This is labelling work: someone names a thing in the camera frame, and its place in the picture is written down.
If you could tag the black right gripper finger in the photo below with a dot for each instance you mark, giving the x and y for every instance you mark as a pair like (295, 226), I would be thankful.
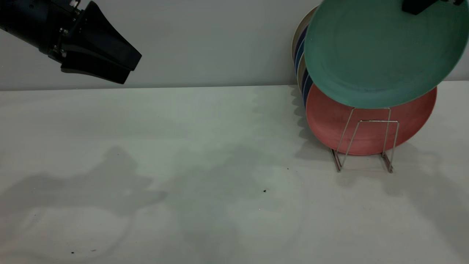
(417, 5)

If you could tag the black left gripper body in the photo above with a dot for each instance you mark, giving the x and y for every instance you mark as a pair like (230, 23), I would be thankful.
(69, 29)

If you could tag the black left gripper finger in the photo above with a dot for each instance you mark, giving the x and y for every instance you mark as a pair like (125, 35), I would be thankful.
(99, 68)
(110, 42)

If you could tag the green plate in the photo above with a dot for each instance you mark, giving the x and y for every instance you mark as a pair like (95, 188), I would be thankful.
(377, 55)

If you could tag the dark purple plate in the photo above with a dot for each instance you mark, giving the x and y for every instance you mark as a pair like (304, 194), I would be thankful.
(305, 82)
(299, 38)

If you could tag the beige plate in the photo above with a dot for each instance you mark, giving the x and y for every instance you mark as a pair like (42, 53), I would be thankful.
(301, 71)

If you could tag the pink plate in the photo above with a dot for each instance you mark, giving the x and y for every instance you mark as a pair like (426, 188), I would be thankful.
(329, 121)

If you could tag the stack of blue beige plates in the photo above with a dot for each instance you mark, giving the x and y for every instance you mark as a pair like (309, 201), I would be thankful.
(298, 29)

